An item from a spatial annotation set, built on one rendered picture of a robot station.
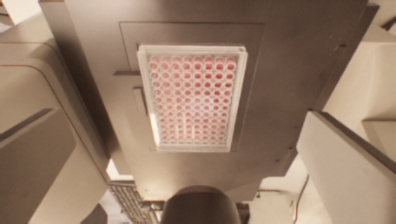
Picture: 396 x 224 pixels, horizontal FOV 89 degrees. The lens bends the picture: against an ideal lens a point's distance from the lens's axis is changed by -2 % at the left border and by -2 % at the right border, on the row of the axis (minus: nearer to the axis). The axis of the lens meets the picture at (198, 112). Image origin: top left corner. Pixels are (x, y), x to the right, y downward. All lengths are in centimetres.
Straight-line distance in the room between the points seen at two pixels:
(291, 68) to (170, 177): 23
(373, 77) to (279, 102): 10
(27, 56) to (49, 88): 3
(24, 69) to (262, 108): 21
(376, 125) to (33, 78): 31
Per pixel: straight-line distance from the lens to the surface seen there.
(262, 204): 82
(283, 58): 20
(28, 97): 20
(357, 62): 27
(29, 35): 27
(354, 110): 28
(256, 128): 24
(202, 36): 17
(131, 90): 20
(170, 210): 17
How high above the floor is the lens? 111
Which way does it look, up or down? 47 degrees down
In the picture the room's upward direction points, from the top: 179 degrees counter-clockwise
